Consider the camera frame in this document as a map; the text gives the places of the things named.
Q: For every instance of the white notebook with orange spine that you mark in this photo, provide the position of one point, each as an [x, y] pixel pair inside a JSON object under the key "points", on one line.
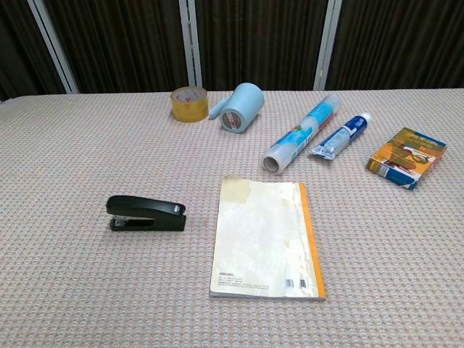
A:
{"points": [[261, 239]]}

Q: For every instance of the orange blue cardboard box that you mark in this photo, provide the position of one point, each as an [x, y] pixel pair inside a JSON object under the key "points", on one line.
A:
{"points": [[407, 157]]}

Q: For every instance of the light blue lint roller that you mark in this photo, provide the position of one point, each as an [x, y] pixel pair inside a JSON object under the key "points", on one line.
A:
{"points": [[241, 107]]}

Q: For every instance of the black stapler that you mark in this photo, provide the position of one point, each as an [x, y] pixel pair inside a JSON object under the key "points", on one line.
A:
{"points": [[152, 212]]}

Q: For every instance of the grey metal partition post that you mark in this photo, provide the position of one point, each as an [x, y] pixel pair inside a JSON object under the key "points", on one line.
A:
{"points": [[191, 43], [328, 43], [54, 43]]}

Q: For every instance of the clear yellowish packing tape roll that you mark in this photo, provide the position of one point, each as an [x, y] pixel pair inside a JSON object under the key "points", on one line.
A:
{"points": [[189, 105]]}

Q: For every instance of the woven beige tablecloth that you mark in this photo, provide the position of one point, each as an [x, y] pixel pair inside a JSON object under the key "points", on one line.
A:
{"points": [[90, 272]]}

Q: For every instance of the blue white toothpaste tube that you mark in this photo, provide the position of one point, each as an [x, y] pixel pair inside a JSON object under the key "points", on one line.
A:
{"points": [[342, 136]]}

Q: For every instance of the dark brown curtain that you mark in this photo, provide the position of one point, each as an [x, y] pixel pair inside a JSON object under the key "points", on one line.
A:
{"points": [[261, 40]]}

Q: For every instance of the plastic wrap roll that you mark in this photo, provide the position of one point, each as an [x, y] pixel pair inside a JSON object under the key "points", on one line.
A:
{"points": [[302, 134]]}

